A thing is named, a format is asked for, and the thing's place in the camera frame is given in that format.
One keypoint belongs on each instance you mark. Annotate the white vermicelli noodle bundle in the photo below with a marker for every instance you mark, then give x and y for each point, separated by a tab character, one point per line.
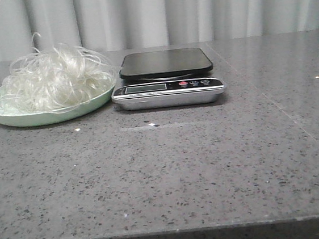
56	80

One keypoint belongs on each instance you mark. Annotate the light green plate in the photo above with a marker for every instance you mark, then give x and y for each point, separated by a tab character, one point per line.
17	118

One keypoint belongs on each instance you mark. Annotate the white pleated curtain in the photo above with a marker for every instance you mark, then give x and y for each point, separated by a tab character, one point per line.
112	25

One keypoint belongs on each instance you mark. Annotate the black silver kitchen scale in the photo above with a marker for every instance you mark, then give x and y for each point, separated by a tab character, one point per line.
167	78

